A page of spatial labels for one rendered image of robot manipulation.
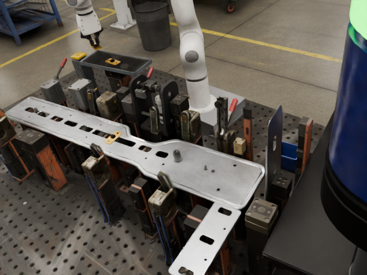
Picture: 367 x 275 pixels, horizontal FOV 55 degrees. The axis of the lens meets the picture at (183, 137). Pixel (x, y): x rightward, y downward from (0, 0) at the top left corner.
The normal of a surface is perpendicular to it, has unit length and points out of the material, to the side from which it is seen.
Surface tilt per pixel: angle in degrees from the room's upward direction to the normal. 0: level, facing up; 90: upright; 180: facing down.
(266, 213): 0
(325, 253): 0
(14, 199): 0
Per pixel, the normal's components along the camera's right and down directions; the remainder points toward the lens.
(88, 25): 0.51, 0.52
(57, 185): 0.84, 0.25
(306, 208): -0.14, -0.77
